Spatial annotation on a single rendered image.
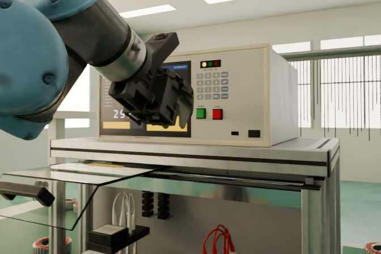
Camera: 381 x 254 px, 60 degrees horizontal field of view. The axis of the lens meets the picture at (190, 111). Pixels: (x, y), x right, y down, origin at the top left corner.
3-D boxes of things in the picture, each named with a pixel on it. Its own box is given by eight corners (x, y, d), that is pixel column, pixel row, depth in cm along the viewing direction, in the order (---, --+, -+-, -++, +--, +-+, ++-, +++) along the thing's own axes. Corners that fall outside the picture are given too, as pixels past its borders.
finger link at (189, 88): (176, 108, 61) (153, 84, 54) (178, 99, 62) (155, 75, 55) (199, 107, 59) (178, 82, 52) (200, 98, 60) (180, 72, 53)
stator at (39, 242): (51, 262, 96) (51, 249, 96) (24, 256, 101) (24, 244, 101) (79, 249, 107) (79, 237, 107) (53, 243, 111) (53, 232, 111)
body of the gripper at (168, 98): (139, 127, 57) (95, 93, 47) (151, 84, 60) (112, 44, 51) (178, 127, 54) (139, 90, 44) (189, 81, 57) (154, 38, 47)
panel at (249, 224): (330, 308, 70) (329, 166, 70) (92, 252, 99) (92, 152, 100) (330, 305, 71) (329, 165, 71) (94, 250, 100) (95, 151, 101)
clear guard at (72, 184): (71, 231, 48) (71, 190, 49) (-27, 211, 59) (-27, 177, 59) (177, 189, 78) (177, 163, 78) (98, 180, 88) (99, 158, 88)
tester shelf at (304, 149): (329, 177, 57) (329, 151, 57) (49, 157, 87) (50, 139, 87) (339, 153, 96) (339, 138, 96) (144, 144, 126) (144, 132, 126)
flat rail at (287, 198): (310, 210, 57) (310, 193, 57) (55, 180, 85) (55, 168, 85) (312, 208, 58) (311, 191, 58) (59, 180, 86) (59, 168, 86)
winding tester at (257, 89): (269, 147, 64) (269, 42, 64) (96, 140, 83) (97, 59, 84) (299, 137, 99) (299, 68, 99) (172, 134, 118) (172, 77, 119)
